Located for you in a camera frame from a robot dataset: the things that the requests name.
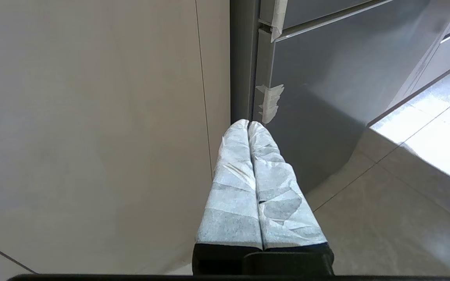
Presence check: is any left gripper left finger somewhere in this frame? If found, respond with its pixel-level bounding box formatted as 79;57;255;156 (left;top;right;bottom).
192;119;264;276

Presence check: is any grey fridge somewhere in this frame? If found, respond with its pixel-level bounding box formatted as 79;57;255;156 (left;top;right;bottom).
230;0;450;194

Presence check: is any grey fridge drawer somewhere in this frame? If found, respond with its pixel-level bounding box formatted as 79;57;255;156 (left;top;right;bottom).
253;0;450;194

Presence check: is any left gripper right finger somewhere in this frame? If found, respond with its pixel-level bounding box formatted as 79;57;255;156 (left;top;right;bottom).
243;121;335;276

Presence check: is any white tape strip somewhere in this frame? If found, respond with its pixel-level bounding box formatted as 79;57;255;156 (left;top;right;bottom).
271;0;289;43

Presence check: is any grey fridge door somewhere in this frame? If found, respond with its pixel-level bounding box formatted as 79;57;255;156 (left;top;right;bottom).
259;0;395;28

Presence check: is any beige cabinet panel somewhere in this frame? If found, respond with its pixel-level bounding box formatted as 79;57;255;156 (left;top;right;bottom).
0;0;231;274

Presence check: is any white tape patch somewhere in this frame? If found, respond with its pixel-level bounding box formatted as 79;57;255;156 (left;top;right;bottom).
255;84;285;124

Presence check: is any white cabinet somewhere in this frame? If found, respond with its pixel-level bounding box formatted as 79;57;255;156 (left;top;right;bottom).
387;0;450;110

